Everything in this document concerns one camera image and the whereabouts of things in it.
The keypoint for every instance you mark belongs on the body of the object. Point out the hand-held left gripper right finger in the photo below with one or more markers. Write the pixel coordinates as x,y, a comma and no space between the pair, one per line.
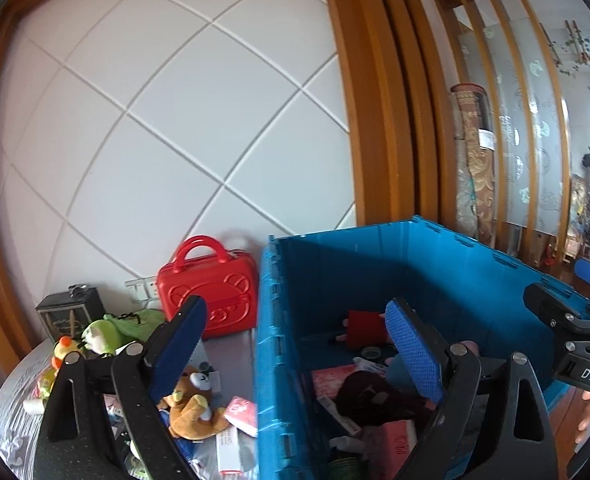
415,355

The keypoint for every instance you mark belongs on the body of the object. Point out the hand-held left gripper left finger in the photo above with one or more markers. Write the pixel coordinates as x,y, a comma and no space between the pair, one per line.
175,355

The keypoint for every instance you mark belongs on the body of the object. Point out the dark tape roll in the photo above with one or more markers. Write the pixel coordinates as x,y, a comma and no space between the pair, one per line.
370,353

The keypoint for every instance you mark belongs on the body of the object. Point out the dark plush item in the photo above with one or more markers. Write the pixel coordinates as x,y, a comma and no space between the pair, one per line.
380,400

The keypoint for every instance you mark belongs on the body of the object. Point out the brown bear plush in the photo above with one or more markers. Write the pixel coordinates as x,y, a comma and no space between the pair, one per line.
190,410

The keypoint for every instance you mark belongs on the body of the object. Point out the pink patterned box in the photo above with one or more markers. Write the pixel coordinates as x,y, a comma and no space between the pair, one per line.
332,382

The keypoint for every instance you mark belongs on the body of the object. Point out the pink tissue pack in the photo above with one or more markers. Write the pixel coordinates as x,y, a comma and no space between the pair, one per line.
395,447
240,415

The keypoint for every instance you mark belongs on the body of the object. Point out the blue plastic crate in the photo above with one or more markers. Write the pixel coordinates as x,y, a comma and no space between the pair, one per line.
335,280

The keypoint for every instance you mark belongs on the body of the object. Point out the green frog plush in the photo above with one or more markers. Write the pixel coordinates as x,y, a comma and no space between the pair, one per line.
120,327

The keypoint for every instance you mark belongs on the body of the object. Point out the red bear suitcase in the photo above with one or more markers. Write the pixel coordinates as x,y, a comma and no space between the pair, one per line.
210,300

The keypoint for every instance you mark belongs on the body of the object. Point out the yellow duck plush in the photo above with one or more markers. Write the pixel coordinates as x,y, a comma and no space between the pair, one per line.
64,350

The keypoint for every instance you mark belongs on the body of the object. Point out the dark gift box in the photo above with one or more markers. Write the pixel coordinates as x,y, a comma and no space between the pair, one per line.
70,312

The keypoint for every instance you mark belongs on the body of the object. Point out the white and red box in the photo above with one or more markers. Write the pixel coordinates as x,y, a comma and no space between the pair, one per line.
235,452

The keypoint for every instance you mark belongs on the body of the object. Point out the rolled patterned carpet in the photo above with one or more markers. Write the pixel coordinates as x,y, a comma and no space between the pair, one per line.
475,170

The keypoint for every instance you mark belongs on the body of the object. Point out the wooden frosted glass partition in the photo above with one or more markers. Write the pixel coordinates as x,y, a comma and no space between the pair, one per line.
520,110

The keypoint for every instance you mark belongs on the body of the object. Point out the artificial vine garland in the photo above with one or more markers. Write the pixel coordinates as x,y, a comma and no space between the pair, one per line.
580,52

